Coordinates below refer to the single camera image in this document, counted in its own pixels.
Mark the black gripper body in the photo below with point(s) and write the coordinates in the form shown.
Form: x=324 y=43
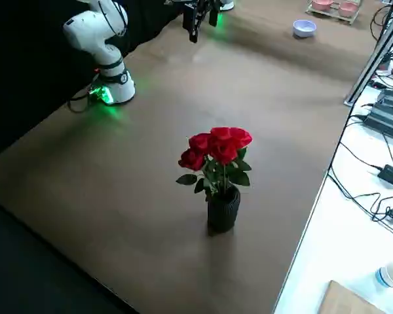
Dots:
x=203 y=3

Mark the light purple bowl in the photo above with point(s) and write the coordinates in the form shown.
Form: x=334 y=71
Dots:
x=304 y=31

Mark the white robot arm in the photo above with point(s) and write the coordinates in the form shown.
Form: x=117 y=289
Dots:
x=85 y=32
x=227 y=4

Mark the pink bowl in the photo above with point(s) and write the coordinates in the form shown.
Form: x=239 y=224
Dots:
x=321 y=5
x=347 y=9

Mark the black ribbed vase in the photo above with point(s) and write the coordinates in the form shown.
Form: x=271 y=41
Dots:
x=223 y=212

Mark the black power supply box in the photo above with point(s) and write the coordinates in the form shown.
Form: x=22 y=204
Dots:
x=384 y=114

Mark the aluminium camera post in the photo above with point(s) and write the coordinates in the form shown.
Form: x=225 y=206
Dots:
x=371 y=60

